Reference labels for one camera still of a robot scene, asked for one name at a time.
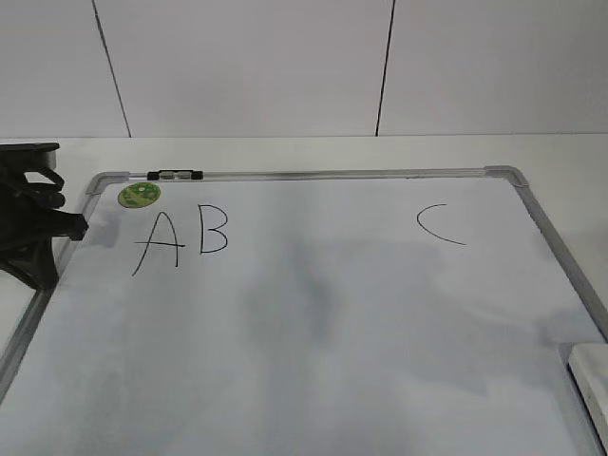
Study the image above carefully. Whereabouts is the white board with silver frame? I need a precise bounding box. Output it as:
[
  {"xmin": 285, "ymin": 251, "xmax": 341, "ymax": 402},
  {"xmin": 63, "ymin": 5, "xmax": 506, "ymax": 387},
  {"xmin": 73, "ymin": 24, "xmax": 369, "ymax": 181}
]
[{"xmin": 1, "ymin": 166, "xmax": 607, "ymax": 455}]

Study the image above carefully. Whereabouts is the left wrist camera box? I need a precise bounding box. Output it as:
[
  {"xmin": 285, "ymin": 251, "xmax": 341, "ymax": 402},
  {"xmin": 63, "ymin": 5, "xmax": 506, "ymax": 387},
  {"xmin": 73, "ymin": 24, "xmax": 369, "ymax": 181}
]
[{"xmin": 1, "ymin": 142, "xmax": 60, "ymax": 173}]

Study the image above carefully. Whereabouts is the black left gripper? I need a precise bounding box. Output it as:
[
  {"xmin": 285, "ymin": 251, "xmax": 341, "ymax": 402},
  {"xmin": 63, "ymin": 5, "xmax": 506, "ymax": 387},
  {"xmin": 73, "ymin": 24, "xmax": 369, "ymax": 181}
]
[{"xmin": 1, "ymin": 161, "xmax": 88, "ymax": 290}]

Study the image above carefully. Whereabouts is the white whiteboard eraser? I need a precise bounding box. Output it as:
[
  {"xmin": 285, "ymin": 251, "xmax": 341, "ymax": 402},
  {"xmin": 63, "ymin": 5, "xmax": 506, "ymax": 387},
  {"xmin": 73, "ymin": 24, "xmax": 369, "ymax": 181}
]
[{"xmin": 568, "ymin": 343, "xmax": 607, "ymax": 440}]

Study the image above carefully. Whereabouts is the round green magnet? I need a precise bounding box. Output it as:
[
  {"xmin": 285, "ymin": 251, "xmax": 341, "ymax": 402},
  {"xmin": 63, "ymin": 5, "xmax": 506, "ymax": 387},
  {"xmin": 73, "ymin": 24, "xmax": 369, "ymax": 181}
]
[{"xmin": 118, "ymin": 182, "xmax": 162, "ymax": 209}]

